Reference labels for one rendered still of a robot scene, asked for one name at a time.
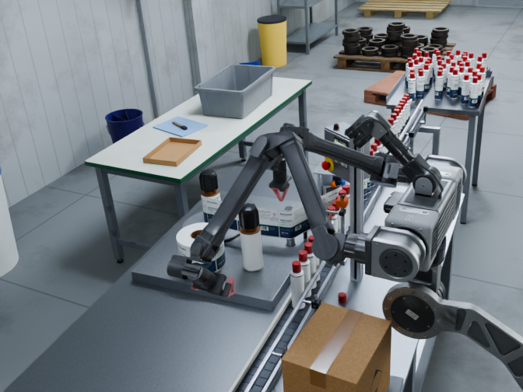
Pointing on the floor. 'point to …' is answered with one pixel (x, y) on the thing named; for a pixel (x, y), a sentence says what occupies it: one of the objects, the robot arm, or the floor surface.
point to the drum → (272, 40)
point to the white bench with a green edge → (124, 147)
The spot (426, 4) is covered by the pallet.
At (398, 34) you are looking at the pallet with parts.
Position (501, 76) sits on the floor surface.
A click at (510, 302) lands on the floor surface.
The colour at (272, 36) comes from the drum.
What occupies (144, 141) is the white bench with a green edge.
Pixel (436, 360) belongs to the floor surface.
